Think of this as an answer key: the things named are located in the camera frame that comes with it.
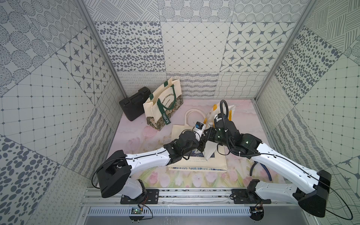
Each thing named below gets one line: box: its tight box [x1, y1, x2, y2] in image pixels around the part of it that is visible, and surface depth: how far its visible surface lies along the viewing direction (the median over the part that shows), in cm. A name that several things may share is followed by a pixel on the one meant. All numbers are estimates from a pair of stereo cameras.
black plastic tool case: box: [119, 86, 151, 122], surface depth 97 cm
